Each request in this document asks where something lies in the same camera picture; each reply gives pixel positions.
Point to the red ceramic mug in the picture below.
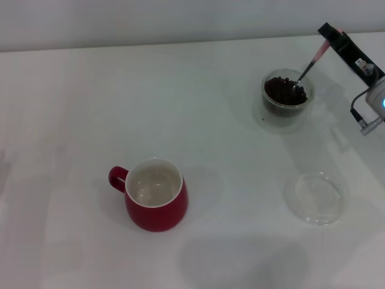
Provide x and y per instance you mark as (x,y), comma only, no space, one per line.
(159,216)

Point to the small clear glass bowl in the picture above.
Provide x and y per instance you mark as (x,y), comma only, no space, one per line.
(319,207)

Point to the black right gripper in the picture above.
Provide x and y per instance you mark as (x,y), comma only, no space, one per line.
(356,61)

